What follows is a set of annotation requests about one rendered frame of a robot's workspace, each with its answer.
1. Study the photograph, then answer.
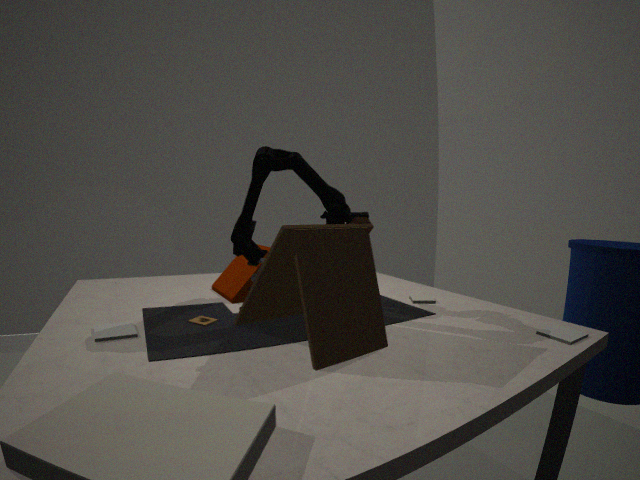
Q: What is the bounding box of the tan tile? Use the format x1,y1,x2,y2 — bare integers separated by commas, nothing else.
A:
188,316,218,326

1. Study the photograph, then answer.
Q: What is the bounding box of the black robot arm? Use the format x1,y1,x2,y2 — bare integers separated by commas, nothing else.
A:
231,146,369,266

